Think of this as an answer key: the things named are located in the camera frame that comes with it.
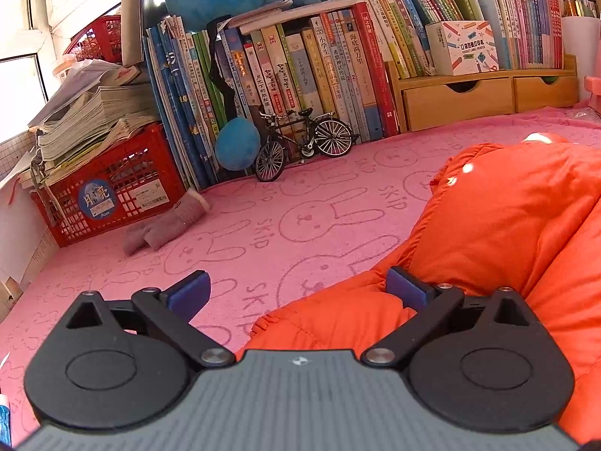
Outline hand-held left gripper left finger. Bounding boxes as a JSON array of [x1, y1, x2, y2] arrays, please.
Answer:
[[65, 270, 237, 369]]

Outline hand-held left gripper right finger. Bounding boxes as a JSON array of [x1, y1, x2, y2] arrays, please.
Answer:
[[361, 266, 543, 369]]

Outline orange down jacket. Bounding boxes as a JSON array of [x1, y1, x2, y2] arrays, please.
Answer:
[[235, 132, 601, 447]]

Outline mauve knitted glove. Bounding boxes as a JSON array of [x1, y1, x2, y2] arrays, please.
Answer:
[[122, 189, 211, 257]]

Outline red plastic crate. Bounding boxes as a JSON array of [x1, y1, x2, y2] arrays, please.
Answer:
[[30, 121, 189, 248]]

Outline pink rabbit-print mat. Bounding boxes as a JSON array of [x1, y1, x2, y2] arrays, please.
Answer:
[[0, 103, 601, 447]]

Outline blue plush ball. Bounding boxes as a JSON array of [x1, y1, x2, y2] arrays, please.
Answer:
[[215, 117, 262, 171]]

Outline black model bicycle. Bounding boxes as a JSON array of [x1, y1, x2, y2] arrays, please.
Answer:
[[254, 108, 355, 183]]

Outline white paper sheets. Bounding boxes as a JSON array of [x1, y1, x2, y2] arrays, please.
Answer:
[[0, 169, 62, 287]]

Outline row of tall blue books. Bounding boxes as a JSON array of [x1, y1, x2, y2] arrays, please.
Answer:
[[142, 15, 228, 193]]

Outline wooden desk organizer with drawers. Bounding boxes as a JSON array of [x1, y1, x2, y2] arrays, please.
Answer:
[[385, 54, 579, 133]]

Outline stack of paper workbooks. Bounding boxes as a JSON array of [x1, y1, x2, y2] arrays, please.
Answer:
[[19, 54, 163, 184]]

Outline grid-lined board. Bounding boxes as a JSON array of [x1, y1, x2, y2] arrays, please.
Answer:
[[0, 132, 38, 182]]

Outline white pencil-print box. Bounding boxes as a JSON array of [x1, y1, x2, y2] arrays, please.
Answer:
[[425, 20, 499, 77]]

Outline row of slim colourful books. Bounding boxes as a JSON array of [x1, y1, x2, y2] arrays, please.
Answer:
[[346, 0, 564, 80]]

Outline small red basket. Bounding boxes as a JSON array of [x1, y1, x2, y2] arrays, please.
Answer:
[[63, 15, 124, 64]]

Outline grey flat panel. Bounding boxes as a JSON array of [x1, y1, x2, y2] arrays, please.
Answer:
[[121, 0, 147, 67]]

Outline thin flat booklets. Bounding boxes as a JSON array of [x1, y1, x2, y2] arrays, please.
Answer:
[[225, 0, 294, 35]]

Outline white container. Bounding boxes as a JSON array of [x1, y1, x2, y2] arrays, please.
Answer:
[[561, 15, 601, 104]]

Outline grey knitted strap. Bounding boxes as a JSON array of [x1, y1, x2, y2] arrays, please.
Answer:
[[29, 157, 64, 245]]

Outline black strap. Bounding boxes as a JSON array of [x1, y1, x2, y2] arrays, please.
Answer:
[[207, 16, 257, 120]]

